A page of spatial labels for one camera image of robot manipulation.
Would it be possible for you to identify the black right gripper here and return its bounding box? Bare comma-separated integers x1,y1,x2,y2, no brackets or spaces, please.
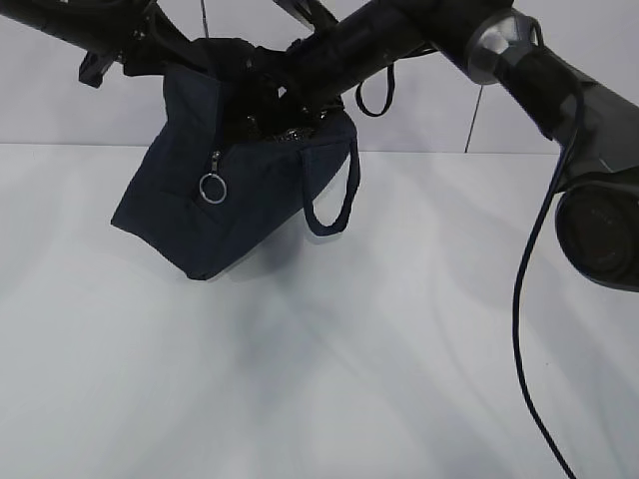
234,37,349,140

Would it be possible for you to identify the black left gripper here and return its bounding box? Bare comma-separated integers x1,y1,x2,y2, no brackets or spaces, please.
78,30,200,89

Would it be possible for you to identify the navy blue lunch bag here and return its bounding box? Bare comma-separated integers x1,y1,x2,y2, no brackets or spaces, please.
111,38,360,280

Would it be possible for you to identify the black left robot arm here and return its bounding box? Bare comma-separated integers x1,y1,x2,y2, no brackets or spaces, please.
1,0,207,88

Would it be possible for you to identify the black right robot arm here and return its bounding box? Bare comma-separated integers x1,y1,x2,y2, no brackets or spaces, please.
232,1,638,290

